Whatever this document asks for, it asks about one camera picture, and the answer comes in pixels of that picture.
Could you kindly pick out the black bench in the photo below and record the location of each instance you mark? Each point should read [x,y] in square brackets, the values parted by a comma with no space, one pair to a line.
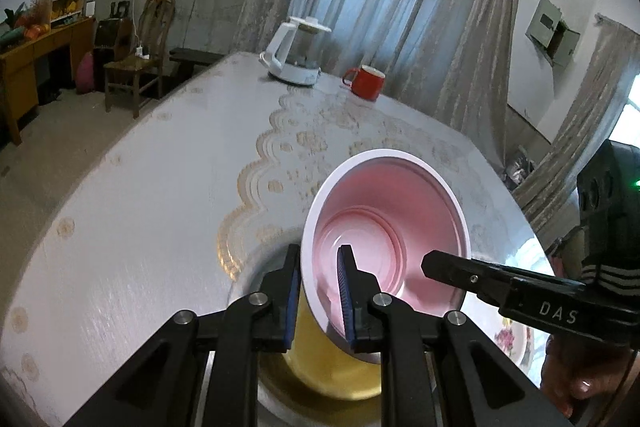
[192,55]

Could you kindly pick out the orange artificial flowers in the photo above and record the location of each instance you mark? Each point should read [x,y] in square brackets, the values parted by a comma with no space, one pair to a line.
[27,29]

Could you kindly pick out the wall electrical box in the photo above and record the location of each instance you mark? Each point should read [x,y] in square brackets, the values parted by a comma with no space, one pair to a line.
[547,24]

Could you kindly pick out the white floral plate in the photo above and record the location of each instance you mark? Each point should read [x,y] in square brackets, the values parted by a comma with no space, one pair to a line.
[510,339]

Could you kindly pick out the black cabinet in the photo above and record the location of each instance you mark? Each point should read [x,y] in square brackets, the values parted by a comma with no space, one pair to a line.
[107,37]

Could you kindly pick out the pink bag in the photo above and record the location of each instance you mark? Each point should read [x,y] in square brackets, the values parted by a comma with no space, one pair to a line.
[85,74]

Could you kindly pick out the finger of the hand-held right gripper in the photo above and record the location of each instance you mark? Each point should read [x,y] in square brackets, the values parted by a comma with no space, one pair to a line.
[475,277]

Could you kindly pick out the white electric kettle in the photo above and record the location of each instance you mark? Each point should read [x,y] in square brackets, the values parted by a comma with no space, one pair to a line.
[295,72]

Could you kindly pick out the red mug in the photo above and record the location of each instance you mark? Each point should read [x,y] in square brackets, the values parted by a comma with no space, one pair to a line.
[367,84]

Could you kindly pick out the wooden chair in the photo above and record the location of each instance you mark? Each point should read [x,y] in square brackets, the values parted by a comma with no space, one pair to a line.
[155,17]

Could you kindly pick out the yellow plastic bowl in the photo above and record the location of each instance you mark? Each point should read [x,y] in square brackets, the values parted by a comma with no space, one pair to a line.
[320,372]

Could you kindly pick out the floral lace tablecloth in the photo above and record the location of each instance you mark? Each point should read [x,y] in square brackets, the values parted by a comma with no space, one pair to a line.
[150,207]

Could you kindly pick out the person's right hand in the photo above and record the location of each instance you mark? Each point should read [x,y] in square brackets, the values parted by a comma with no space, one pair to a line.
[575,387]

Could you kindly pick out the beige window curtain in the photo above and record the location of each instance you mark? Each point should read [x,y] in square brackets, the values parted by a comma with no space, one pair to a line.
[590,117]
[470,32]

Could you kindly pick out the wooden desk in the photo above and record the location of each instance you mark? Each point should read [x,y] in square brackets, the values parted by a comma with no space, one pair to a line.
[30,52]

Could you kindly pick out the stainless steel basin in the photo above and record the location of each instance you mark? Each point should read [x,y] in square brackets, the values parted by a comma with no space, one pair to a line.
[247,277]

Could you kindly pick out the white charger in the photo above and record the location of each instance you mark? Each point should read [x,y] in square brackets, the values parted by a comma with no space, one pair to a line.
[141,52]

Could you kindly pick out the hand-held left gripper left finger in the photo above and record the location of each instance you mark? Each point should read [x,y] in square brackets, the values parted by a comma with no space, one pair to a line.
[289,302]

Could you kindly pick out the red plastic bowl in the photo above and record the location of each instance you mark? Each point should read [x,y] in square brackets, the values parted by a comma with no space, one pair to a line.
[390,217]

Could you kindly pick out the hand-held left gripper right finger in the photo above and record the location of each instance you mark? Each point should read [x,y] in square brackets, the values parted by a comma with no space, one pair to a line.
[345,297]

